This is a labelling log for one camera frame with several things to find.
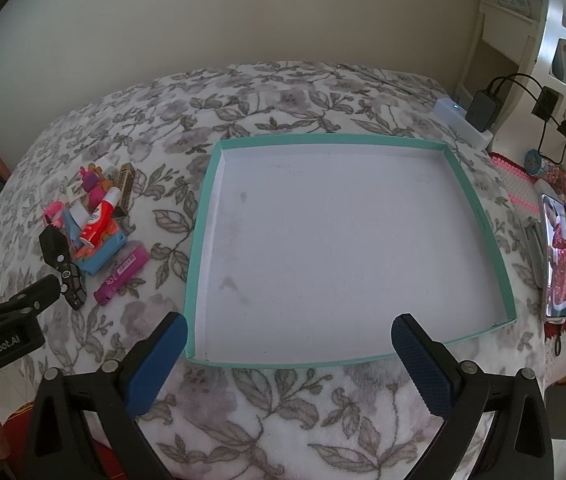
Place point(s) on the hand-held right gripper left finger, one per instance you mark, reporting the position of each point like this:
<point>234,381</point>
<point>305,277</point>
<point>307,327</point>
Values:
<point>155,367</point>

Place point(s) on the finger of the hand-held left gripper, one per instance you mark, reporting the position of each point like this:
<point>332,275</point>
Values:
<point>33,296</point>

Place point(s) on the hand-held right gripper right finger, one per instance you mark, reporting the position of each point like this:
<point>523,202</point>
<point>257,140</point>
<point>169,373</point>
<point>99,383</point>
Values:
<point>423,370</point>

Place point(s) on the black toy car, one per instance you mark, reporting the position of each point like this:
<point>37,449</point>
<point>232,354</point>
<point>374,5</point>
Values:
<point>55,247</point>

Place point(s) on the pink watch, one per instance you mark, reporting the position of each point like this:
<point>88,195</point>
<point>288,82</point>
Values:
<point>55,212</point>

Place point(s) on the blue orange toy box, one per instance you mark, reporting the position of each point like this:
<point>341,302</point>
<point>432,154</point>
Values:
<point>108,252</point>

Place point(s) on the magenta lighter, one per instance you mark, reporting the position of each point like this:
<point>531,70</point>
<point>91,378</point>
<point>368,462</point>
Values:
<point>123,272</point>

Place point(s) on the beige harmonica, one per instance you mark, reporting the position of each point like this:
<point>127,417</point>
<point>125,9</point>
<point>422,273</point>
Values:
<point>125,185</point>

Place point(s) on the teal cardboard box tray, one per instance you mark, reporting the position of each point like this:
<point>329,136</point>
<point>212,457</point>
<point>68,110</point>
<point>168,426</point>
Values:
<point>338,240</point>

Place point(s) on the red cloth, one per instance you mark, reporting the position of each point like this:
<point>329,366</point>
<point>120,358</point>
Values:
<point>20,440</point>

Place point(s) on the red white glue tube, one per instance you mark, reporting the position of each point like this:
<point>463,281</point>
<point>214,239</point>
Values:
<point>98,220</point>

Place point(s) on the pink toy figure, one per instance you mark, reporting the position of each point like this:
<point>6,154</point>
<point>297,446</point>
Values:
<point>92,182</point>

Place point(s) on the grey metal clip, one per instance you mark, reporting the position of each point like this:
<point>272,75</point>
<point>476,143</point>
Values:
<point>533,250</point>

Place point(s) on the smartphone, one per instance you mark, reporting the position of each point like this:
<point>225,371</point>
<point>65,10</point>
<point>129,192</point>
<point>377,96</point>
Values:
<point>555,260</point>

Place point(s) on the pink white crocheted mat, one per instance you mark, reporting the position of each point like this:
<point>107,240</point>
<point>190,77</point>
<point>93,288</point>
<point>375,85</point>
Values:
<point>518,185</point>

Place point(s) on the glitter bottle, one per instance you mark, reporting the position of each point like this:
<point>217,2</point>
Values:
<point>545,166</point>

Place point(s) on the white power strip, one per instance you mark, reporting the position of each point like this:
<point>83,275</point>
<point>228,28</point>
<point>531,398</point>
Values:
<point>455,120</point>

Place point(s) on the black charger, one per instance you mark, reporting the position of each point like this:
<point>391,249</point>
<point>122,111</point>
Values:
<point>483,107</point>

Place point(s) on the grey floral blanket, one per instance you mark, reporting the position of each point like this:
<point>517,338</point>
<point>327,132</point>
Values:
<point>288,95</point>

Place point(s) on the white wooden cabinet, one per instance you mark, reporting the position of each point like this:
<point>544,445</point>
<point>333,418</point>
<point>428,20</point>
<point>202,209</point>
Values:
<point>508,35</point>

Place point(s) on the white shelf unit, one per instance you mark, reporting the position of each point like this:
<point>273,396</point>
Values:
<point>555,20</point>

